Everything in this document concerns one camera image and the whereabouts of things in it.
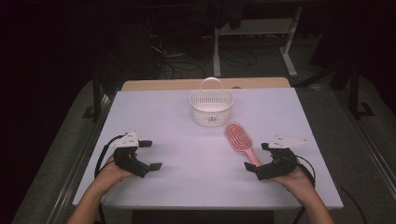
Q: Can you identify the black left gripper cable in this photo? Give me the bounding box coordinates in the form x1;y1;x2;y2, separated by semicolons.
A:
93;133;126;180

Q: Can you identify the white perforated plastic basket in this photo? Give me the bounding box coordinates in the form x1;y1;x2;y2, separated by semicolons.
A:
189;77;234;128

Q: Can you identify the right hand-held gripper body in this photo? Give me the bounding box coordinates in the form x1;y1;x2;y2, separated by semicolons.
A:
255;134;309;181

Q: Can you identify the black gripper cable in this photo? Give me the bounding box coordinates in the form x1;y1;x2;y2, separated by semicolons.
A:
93;133;126;180
294;154;317;189

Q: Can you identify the pink hairbrush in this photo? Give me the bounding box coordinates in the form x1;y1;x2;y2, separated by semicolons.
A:
224;121;262;168

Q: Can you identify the black metal stand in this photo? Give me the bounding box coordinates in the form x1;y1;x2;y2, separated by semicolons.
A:
347;57;376;121
81;68;106;123

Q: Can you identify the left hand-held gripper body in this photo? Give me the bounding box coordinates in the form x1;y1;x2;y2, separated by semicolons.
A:
109;132;150;179

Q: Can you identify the person's left hand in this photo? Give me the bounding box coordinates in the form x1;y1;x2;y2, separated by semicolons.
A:
94;154;136;191

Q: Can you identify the black floor cable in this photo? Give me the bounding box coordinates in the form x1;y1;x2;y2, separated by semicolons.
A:
337;185;370;224

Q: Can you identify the white metal desk frame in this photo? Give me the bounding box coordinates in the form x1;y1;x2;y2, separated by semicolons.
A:
212;5;304;78

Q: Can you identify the metal floor rail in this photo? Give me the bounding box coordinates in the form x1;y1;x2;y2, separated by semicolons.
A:
46;92;117;224
335;90;396;194

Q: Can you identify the person's right hand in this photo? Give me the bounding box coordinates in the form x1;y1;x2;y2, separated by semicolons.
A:
271;167;314;200

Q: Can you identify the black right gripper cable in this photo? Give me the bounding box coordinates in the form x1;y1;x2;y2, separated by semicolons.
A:
294;154;317;189

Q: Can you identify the tangle of black floor cables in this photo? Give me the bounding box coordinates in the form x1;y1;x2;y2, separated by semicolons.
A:
146;18;276;79

